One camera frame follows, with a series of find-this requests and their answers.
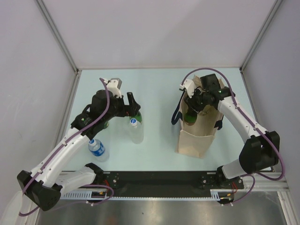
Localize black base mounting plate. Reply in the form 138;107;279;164
92;171;244;193

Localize aluminium frame rail left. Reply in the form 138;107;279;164
34;0;79;75

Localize beige canvas tote bag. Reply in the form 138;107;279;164
171;75;224;158

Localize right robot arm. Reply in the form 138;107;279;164
180;74;280;188

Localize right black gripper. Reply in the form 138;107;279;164
183;87;209;114

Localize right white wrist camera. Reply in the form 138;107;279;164
180;79;196;98

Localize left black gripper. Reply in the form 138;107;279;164
102;92;140;122

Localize blue label bottle front left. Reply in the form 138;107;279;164
88;139;109;162

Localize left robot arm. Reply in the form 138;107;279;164
17;90;141;211

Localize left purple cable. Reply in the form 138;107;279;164
18;77;115;217

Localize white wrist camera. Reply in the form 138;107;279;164
104;78;122;98
180;79;196;98

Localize aluminium frame rail right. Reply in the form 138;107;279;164
240;0;284;74

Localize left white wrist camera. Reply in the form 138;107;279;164
104;78;122;98

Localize white slotted cable duct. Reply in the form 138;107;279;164
61;189;233;202

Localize aluminium frame rail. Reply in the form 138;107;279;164
34;0;79;75
240;0;284;74

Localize green glass bottle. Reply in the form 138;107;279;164
134;111;143;124
102;121;109;129
183;110;198;126

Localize clear plastic bottle blue cap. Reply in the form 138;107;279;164
129;118;144;144

